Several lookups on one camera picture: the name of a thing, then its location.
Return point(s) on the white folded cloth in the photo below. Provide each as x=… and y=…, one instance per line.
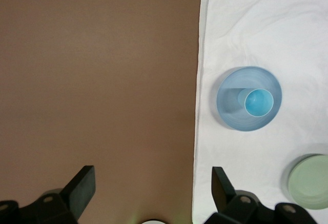
x=256, y=34

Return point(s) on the blue plastic cup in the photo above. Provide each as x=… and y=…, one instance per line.
x=258, y=103

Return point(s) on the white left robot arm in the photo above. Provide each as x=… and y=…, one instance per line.
x=153, y=222

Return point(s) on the green round plate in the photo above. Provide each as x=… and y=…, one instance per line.
x=311, y=183

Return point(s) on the blue round plate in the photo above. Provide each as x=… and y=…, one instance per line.
x=230, y=113

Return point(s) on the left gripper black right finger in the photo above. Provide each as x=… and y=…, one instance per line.
x=238, y=211

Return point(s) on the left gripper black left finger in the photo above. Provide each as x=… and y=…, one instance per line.
x=64, y=206

